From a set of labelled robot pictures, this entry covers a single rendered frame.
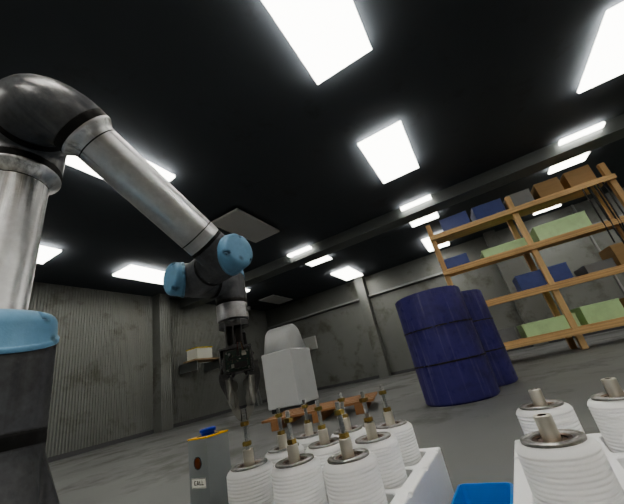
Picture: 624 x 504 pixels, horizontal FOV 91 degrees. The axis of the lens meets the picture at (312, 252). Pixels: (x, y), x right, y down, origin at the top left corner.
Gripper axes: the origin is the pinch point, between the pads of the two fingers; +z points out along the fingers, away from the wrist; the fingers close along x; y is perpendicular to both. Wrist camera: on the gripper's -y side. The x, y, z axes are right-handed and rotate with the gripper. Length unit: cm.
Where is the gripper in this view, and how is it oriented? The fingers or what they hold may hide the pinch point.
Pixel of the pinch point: (244, 413)
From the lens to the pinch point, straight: 78.9
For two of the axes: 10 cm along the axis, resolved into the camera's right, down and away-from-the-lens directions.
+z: 2.0, 9.0, -3.8
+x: 9.7, -1.3, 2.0
